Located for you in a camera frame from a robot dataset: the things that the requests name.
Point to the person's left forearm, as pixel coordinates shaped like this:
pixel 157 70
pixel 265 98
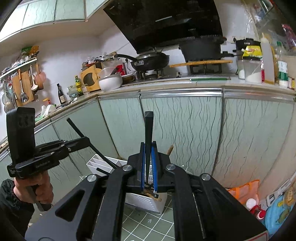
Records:
pixel 11 213

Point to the green glass kitchen cabinet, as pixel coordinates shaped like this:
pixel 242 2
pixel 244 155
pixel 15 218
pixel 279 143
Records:
pixel 196 129

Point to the white ceramic bowl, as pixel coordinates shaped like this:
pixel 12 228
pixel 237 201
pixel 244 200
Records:
pixel 111 83

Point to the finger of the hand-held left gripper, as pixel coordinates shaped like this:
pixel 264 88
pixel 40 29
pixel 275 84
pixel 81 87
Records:
pixel 76 143

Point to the white bottle green label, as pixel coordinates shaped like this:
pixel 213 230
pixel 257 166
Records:
pixel 282 71

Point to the yellow seasoning packet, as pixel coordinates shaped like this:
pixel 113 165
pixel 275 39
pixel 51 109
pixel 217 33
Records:
pixel 252 51

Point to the black wok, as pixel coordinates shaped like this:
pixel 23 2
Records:
pixel 152 61

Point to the orange shopping bag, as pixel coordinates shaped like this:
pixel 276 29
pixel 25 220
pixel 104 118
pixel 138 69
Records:
pixel 245 191

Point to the small clear jar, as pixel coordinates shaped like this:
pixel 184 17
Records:
pixel 241 73

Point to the green glass bottle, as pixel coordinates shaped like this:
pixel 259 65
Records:
pixel 78 87

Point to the white spatula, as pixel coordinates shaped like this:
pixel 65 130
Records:
pixel 34 87

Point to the black cast iron pot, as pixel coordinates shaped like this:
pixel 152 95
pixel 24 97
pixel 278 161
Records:
pixel 200 49

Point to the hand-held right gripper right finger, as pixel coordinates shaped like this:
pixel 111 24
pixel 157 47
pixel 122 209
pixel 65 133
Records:
pixel 154 166

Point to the green checked tablecloth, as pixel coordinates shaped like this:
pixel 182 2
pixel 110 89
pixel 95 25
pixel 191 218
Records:
pixel 148 224

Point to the long wooden board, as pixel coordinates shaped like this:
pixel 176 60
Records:
pixel 208 62

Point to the large clear jar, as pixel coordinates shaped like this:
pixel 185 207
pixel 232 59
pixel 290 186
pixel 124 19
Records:
pixel 253 74

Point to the wooden cutting board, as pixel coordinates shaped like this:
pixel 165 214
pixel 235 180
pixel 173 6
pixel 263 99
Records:
pixel 17 88

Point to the dark soy sauce bottle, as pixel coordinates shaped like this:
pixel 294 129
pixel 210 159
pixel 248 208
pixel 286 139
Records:
pixel 61 96

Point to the person's left hand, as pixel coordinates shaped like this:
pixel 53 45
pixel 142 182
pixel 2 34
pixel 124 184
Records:
pixel 44 190

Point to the clear glass bowl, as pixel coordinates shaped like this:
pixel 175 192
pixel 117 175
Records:
pixel 106 72

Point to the black range hood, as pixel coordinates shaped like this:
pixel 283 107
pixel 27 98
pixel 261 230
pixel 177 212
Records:
pixel 161 20

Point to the black chopstick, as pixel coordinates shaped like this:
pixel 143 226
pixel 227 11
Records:
pixel 148 139
pixel 104 156
pixel 104 170

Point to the yellow microwave oven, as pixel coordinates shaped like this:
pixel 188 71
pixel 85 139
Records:
pixel 92 81

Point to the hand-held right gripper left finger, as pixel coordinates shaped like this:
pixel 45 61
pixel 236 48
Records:
pixel 143 166

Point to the black kitchen appliance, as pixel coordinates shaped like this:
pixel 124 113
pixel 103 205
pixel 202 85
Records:
pixel 247 44

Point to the light wooden chopstick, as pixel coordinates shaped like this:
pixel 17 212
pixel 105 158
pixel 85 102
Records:
pixel 170 150

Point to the grey plastic utensil holder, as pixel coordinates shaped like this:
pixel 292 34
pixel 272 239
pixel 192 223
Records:
pixel 143 205

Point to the white squeeze bottle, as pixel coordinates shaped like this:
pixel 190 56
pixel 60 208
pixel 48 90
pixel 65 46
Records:
pixel 267 64

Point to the green long strip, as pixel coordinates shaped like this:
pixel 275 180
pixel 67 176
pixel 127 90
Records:
pixel 208 79

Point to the metal strainer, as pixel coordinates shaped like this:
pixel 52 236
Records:
pixel 8 107

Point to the green glass wall cabinet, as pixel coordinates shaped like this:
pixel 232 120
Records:
pixel 39 14

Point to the red and white carton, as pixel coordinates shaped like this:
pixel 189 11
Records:
pixel 120 69

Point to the red cap bottle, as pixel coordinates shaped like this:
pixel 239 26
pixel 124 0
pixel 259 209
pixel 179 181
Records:
pixel 257 212

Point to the metal ladle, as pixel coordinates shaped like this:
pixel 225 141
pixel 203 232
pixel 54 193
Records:
pixel 23 98

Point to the pink small pan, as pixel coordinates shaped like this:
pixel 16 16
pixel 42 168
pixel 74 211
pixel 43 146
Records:
pixel 40 80

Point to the gas stove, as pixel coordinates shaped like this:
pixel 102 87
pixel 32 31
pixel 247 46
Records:
pixel 203 69

